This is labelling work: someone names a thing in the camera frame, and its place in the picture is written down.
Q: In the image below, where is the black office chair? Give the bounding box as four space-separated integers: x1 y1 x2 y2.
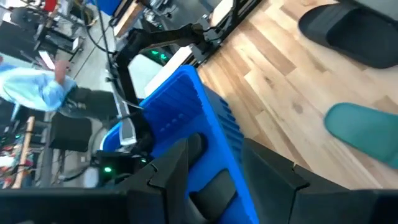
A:
49 112 93 153

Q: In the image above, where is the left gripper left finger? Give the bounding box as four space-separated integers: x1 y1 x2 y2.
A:
126 139 190 224

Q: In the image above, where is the green slide sandal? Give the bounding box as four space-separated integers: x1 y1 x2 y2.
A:
323 102 398 170

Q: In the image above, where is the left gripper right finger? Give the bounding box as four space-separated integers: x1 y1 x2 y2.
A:
242 138 309 224

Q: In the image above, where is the black aluminium table frame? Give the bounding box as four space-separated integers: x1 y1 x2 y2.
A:
191 0 262 66

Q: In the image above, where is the wooden pole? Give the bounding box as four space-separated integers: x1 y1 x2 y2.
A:
11 115 35 190

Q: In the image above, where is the person's hand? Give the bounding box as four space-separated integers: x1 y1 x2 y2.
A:
54 58 72 85

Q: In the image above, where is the black slide sandal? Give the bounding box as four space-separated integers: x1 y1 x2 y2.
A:
297 2 398 70
188 169 239 222

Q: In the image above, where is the person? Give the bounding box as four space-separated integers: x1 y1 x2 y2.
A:
0 58 78 113

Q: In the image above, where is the black box with green light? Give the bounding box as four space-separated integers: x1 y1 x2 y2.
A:
95 151 150 187

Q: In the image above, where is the blue plastic bin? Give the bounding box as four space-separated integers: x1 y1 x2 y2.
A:
99 64 261 224

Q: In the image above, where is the grey desk stand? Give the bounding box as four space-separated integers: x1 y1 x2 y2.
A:
111 90 138 146

